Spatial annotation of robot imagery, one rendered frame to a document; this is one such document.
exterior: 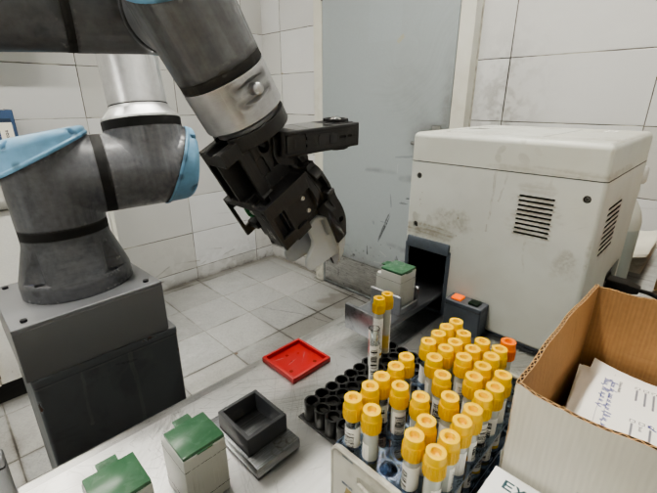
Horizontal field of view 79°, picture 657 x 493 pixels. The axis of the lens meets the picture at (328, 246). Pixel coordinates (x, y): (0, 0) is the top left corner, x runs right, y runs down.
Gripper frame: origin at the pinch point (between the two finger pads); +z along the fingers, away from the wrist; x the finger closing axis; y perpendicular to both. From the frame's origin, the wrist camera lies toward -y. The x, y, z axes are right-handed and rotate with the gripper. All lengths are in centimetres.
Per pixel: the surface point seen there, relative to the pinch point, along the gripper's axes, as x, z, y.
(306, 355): -3.8, 13.4, 9.9
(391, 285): 0.7, 13.2, -5.8
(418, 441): 21.5, -2.5, 14.3
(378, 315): 5.7, 7.8, 2.0
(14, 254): -159, 25, 36
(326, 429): 8.5, 8.5, 16.6
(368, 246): -114, 132, -94
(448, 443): 23.1, -1.8, 13.2
